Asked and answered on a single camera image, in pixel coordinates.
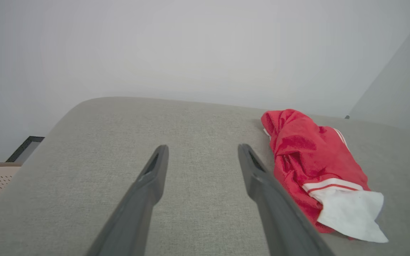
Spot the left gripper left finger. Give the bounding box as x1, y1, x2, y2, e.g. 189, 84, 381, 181
86, 144, 169, 256

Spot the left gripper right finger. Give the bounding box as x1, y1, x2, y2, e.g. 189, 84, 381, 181
237, 143, 335, 256

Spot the red white garment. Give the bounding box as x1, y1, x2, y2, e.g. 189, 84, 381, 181
261, 109, 389, 244

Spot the grey fabric sofa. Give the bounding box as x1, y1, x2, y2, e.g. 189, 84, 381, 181
0, 97, 410, 256

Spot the black rectangular frame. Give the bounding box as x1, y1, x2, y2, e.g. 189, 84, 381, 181
6, 136, 45, 163

